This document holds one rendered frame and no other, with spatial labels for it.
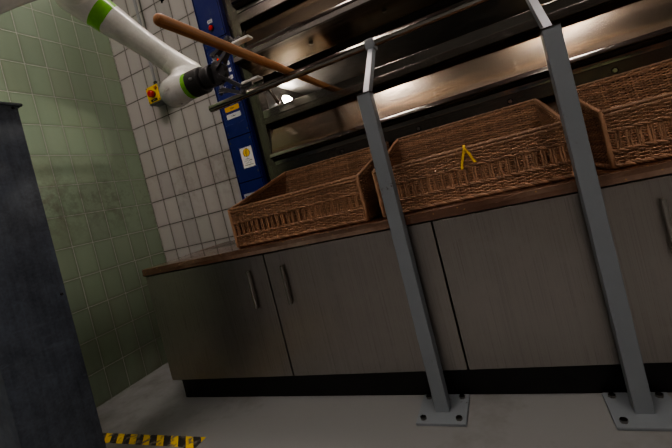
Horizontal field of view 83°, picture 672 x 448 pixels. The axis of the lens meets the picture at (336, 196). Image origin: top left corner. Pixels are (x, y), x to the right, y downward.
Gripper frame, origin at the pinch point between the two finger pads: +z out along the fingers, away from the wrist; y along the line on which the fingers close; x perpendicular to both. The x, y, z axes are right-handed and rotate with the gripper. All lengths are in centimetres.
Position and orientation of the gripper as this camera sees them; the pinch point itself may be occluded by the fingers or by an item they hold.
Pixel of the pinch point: (252, 58)
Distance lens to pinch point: 136.0
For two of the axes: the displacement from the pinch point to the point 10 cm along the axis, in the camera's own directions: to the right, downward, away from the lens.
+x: -3.7, 1.0, -9.2
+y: 2.4, 9.7, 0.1
